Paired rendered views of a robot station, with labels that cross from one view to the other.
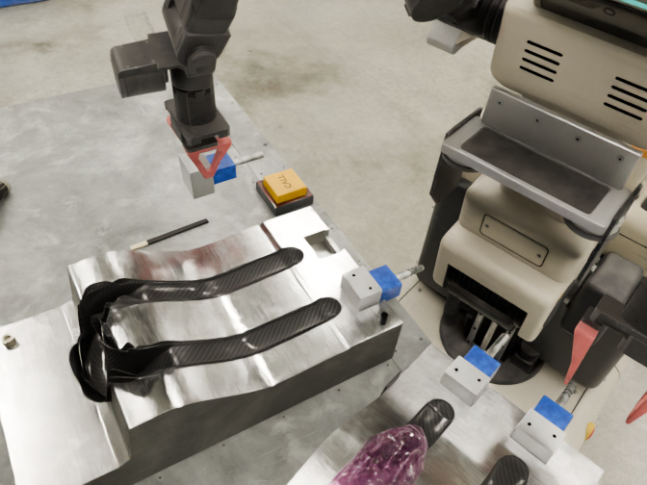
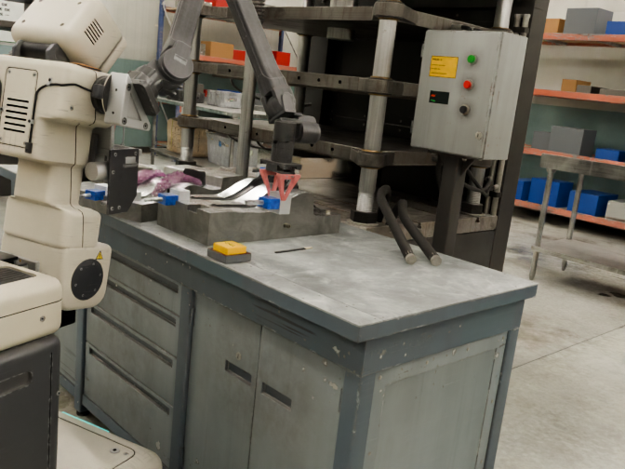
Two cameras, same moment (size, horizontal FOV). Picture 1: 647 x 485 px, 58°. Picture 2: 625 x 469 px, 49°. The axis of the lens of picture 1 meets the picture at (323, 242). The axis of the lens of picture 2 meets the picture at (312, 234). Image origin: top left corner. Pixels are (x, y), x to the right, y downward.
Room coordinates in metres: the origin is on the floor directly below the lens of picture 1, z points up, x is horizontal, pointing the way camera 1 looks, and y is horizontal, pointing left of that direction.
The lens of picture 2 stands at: (2.49, 0.00, 1.25)
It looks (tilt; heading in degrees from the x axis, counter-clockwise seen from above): 12 degrees down; 170
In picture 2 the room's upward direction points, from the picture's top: 6 degrees clockwise
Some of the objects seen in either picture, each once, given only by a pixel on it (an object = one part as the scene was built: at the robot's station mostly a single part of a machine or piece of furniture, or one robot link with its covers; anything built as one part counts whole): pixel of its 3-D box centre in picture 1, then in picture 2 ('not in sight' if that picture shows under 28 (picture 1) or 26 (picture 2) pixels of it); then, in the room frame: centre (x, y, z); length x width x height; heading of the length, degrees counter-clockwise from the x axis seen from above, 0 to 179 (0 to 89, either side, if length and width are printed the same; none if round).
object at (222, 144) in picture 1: (203, 147); (275, 180); (0.69, 0.19, 0.99); 0.07 x 0.07 x 0.09; 33
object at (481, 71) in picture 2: not in sight; (442, 247); (0.23, 0.85, 0.74); 0.31 x 0.22 x 1.47; 35
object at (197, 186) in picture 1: (224, 165); (265, 202); (0.72, 0.17, 0.93); 0.13 x 0.05 x 0.05; 124
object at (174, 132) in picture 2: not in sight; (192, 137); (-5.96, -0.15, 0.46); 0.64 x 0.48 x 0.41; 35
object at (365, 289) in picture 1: (387, 282); (165, 199); (0.55, -0.10, 0.89); 0.13 x 0.05 x 0.05; 125
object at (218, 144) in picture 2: not in sight; (232, 151); (-5.24, 0.31, 0.42); 0.60 x 0.42 x 0.33; 29
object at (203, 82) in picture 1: (186, 64); (285, 131); (0.70, 0.21, 1.12); 0.07 x 0.06 x 0.07; 119
